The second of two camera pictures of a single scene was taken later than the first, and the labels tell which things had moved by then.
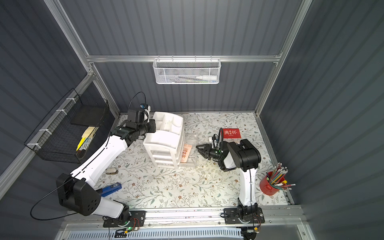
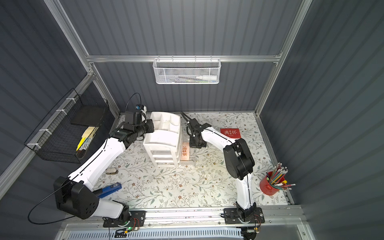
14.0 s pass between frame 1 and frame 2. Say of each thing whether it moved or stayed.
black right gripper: moved
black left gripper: stayed
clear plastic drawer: stayed
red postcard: stayed
